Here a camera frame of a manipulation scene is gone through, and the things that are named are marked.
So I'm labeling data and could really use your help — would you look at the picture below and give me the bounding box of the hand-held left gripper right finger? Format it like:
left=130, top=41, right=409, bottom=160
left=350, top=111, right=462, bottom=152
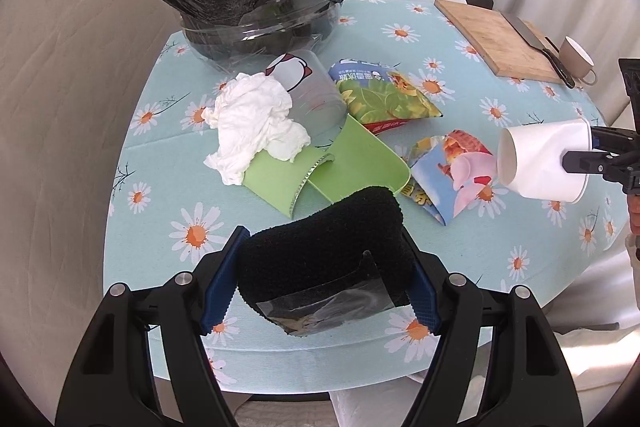
left=395, top=227, right=583, bottom=427

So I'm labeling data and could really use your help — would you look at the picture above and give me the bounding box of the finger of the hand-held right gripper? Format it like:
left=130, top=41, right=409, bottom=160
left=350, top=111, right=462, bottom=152
left=561, top=149, right=640, bottom=182
left=591, top=126, right=640, bottom=154

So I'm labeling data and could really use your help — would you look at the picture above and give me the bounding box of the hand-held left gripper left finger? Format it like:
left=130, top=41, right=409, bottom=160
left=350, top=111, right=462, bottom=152
left=55, top=227, right=251, bottom=427

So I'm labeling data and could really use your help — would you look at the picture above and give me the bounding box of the white paper cup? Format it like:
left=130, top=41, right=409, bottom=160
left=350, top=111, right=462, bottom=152
left=496, top=118, right=596, bottom=205

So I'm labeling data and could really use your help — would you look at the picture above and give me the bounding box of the black sponge with tape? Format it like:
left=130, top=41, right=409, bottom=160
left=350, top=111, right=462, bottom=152
left=236, top=186, right=418, bottom=338

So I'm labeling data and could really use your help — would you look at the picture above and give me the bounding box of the colourful cartoon snack packet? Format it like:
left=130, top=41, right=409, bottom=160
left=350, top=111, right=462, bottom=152
left=407, top=129, right=511, bottom=228

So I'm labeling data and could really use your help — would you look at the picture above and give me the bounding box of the white tissue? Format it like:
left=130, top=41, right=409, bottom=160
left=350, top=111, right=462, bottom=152
left=202, top=73, right=312, bottom=185

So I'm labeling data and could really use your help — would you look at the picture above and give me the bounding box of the green and red snack packet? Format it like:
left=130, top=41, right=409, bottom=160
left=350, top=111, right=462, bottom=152
left=327, top=58, right=444, bottom=136

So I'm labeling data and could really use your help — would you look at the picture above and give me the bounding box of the beige mug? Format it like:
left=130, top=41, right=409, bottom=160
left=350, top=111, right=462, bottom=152
left=558, top=36, right=598, bottom=86

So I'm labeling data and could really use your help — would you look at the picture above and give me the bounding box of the light blue daisy tablecloth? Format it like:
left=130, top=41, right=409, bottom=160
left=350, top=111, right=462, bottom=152
left=102, top=0, right=619, bottom=390

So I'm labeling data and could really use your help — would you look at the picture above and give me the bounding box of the wooden cutting board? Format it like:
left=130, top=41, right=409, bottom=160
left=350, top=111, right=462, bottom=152
left=434, top=0, right=576, bottom=84

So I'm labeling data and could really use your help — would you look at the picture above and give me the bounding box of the clear plastic cup cartoon print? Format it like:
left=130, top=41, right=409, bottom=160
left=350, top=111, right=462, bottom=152
left=262, top=49, right=348, bottom=145

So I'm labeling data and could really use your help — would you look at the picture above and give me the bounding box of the kitchen knife black handle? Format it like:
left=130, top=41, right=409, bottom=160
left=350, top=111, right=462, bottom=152
left=501, top=11, right=576, bottom=88

